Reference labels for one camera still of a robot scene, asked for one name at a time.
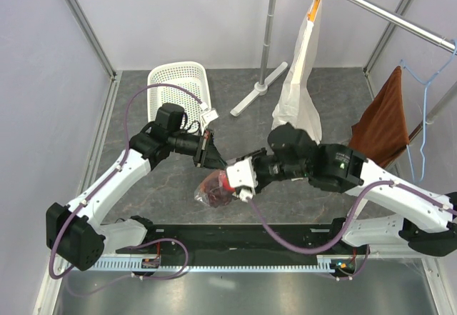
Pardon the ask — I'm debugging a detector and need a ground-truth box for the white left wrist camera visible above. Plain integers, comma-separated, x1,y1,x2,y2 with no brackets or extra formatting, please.
199,102,219,131

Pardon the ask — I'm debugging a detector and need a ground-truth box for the clear zip top bag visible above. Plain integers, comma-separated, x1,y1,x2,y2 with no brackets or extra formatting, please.
193,170,238,209

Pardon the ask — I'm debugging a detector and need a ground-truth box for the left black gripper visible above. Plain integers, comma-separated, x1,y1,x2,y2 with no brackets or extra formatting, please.
169,129,227,171

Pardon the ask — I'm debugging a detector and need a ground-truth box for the light blue wire hanger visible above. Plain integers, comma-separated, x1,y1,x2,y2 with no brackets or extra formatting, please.
399,39,456,184

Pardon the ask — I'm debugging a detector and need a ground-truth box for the silver garment rack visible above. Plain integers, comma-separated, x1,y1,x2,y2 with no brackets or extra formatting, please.
230,0,457,144

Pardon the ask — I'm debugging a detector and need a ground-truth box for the red grape bunch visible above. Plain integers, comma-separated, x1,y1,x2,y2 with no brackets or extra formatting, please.
199,171,233,208

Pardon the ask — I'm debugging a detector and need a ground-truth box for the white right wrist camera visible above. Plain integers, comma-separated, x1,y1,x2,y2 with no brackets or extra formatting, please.
226,157,258,203

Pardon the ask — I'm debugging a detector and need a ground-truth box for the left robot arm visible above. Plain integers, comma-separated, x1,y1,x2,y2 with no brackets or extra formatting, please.
46,103,226,271

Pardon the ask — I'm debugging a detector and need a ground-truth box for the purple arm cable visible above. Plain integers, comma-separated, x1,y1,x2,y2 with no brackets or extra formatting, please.
48,83,210,297
246,181,457,282

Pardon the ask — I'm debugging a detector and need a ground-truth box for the slotted cable duct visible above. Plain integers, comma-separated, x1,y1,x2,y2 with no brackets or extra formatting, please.
88,256,356,273

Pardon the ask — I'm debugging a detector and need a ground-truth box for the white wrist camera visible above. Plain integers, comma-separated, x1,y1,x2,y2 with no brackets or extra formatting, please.
199,102,219,131
226,157,258,203

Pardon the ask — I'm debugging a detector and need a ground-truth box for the orange clothes hanger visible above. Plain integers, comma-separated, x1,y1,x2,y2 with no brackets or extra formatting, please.
307,0,321,22

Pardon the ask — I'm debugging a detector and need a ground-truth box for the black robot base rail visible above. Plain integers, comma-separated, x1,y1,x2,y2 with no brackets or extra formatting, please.
99,224,372,268

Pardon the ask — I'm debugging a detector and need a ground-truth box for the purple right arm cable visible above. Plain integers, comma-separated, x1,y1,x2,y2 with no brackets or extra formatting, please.
246,181,457,282

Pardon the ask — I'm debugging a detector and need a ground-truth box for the white cloth bag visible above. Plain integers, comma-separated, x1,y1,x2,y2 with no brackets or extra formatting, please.
271,0,322,144

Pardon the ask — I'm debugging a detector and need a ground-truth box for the white perforated plastic basket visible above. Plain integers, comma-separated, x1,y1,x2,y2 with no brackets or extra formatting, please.
146,61,211,133

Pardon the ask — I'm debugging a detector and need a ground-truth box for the red apple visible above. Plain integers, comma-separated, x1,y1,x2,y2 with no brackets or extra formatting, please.
219,171,235,193

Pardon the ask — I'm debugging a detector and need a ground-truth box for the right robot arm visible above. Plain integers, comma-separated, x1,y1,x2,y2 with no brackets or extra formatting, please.
251,124,456,257

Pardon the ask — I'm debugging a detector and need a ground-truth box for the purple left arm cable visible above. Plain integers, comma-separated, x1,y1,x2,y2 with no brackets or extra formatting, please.
48,83,210,297

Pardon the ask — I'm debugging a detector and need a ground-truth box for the brown towel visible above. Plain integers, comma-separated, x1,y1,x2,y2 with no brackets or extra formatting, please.
348,66,410,168

